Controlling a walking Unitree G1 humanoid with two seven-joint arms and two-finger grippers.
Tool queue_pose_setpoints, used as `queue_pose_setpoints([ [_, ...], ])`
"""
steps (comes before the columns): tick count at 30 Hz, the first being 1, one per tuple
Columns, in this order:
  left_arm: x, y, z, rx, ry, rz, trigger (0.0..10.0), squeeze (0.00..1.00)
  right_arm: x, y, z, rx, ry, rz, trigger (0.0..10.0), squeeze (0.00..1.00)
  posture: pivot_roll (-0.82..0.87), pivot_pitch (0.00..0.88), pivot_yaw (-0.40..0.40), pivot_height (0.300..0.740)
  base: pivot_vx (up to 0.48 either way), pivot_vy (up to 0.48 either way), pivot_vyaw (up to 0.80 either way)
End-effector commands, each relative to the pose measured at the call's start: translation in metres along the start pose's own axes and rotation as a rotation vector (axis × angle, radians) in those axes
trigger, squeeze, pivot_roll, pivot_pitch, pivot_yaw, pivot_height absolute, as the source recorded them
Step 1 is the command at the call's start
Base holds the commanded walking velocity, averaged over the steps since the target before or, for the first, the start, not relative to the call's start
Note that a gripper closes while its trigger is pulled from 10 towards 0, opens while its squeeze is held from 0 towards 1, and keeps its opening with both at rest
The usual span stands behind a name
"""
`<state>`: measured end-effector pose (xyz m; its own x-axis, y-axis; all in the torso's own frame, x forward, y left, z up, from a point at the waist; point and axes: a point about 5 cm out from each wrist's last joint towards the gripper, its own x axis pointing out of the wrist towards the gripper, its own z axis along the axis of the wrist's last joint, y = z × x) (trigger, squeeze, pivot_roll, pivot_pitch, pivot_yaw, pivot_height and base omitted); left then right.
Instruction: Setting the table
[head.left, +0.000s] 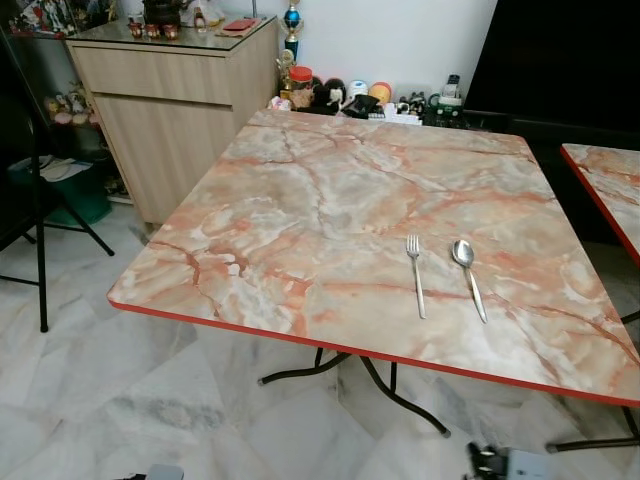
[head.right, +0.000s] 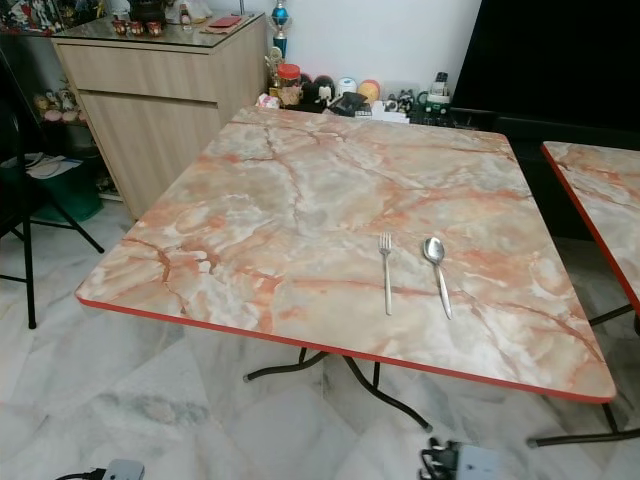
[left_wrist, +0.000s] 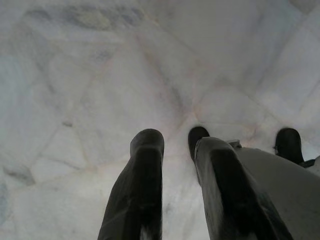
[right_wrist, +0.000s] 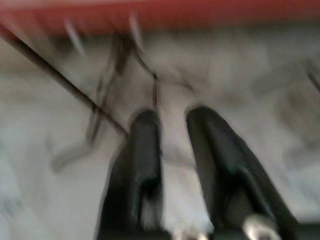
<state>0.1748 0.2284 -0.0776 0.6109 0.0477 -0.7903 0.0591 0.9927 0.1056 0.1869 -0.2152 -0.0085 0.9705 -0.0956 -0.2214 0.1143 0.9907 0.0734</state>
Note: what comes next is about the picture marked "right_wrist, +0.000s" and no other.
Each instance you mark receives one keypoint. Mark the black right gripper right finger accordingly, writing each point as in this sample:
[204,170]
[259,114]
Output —
[225,160]

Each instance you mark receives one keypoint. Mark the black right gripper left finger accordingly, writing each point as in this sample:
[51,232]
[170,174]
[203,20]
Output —
[136,165]

